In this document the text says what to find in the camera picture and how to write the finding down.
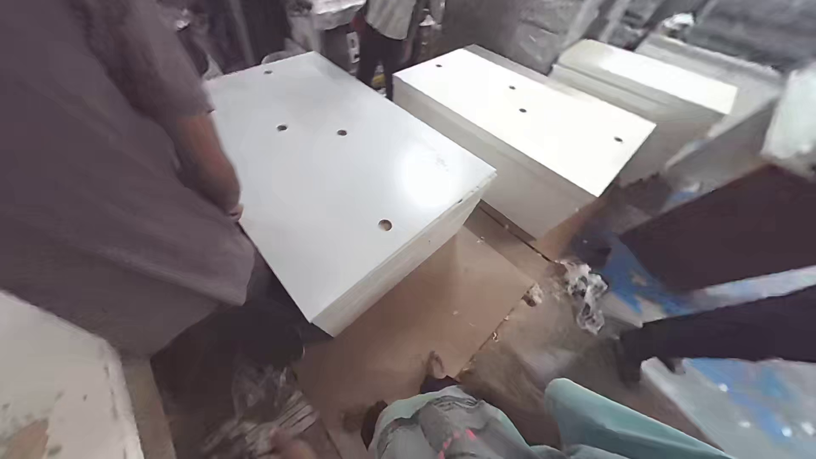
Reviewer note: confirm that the white wrapped bundle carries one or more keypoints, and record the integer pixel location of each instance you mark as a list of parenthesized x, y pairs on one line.
[(790, 118)]

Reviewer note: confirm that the blue and white plastic sheet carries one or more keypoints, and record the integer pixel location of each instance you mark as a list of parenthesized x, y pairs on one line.
[(746, 398)]

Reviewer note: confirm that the crumpled clear plastic wrap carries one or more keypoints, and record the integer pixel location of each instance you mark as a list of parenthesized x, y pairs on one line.
[(588, 294)]

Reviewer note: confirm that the stack of white drilled panels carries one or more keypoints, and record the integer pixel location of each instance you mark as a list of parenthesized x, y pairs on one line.
[(331, 185), (529, 124)]

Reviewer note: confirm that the crumpled clear plastic film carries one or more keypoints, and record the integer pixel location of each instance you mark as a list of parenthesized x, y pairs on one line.
[(268, 401)]

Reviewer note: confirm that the dark brown panel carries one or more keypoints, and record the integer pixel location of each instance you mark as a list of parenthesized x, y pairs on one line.
[(733, 229)]

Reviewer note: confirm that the stack of plain cream panels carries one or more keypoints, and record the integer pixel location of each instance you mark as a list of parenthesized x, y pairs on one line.
[(663, 80)]

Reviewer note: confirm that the worn white board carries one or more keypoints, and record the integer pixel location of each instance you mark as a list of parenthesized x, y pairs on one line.
[(57, 382)]

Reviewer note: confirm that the grey panel stack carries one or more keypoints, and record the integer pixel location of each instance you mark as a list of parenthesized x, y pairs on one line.
[(733, 131)]

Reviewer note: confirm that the brown cardboard sheet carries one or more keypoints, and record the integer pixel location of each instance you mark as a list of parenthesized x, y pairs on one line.
[(414, 306)]

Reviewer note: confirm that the person's legs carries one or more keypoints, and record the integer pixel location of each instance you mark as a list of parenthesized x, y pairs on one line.
[(612, 421)]

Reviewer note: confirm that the person's left hand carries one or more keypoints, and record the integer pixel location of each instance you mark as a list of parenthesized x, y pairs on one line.
[(290, 447)]

